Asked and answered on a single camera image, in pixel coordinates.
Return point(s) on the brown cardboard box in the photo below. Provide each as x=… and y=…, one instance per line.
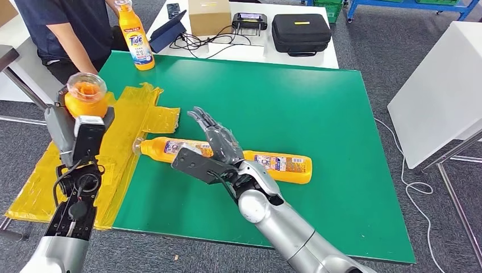
x=209, y=17

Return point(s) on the flat white box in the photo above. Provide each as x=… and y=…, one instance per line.
x=236, y=52

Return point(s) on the person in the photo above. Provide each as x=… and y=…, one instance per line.
x=75, y=22

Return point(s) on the white table with metal legs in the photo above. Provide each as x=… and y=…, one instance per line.
x=438, y=88

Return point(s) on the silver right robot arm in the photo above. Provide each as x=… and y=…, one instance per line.
x=286, y=230

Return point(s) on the black smartphone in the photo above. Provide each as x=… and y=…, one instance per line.
x=173, y=10

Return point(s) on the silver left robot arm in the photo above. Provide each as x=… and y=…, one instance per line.
x=71, y=222

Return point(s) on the black carrying case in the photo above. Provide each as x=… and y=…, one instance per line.
x=301, y=34

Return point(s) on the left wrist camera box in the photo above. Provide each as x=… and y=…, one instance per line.
x=88, y=139

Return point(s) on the brown cardboard panel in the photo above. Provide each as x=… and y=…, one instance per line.
x=6, y=11

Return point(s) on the green plastic crate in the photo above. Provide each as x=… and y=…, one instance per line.
x=435, y=2
x=328, y=11

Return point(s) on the person's left forearm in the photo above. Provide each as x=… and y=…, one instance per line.
x=112, y=7

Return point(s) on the white side table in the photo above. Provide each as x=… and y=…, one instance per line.
x=34, y=83

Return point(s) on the blue metal rack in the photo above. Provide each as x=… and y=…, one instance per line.
x=408, y=4

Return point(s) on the person's right forearm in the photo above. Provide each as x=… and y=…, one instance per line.
x=75, y=47

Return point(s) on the orange detergent bottle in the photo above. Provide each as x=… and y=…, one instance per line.
x=135, y=49
x=86, y=101
x=158, y=149
x=293, y=175

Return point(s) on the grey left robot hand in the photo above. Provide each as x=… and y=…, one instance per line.
x=62, y=132

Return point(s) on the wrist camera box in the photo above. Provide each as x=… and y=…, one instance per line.
x=195, y=164
x=88, y=139

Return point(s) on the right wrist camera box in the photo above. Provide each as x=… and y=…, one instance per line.
x=195, y=164

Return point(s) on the yellow taped cardboard sheet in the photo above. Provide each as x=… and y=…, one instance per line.
x=124, y=113

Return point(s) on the white desk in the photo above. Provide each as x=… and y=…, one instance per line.
x=303, y=62

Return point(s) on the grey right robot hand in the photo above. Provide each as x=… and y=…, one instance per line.
x=224, y=145

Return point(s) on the tablet in blue case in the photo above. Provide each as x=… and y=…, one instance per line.
x=167, y=34

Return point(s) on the black controller with screen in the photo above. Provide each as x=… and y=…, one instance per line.
x=249, y=20

